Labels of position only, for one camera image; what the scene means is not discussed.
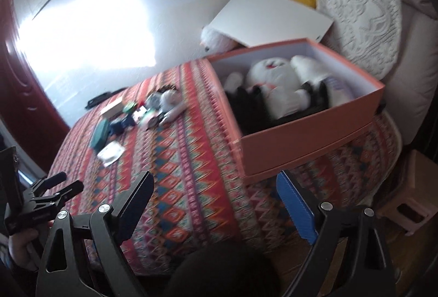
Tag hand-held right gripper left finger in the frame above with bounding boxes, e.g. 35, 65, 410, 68
35, 170, 155, 297

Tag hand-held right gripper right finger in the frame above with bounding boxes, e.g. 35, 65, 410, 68
276, 170, 396, 297

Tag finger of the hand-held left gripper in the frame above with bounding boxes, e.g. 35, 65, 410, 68
32, 181, 85, 213
21, 172, 68, 202

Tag patterned cloth covered desktop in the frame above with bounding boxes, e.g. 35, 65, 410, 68
46, 59, 401, 277

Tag person's left hand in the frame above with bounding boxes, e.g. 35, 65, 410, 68
7, 229, 39, 272

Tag white plastic packet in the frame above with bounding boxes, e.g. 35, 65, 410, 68
97, 141, 125, 166

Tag pink cardboard box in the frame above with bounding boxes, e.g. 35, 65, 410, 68
205, 38, 387, 185

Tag teal case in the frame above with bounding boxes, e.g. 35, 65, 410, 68
89, 120, 112, 149

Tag blue small toy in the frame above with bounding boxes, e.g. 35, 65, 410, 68
109, 114, 136, 134

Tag red wooden door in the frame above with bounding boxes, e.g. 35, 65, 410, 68
0, 0, 71, 175

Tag black remote on table edge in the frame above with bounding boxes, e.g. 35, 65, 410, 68
85, 93, 114, 109

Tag small white box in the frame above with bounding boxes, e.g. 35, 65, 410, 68
100, 97, 124, 120

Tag white tube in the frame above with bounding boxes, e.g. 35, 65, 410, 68
163, 103, 188, 124

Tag white round ball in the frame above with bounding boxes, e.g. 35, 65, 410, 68
160, 90, 181, 112

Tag black cloth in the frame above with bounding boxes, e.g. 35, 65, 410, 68
226, 85, 276, 134

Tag pink plastic stool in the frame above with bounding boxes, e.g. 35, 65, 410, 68
376, 149, 438, 237

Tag small white plush toy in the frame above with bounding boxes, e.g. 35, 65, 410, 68
200, 25, 241, 53

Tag pale sofa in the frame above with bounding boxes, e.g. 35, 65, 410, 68
274, 0, 438, 151

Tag white cardboard sheet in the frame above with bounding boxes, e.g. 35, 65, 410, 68
208, 0, 335, 48

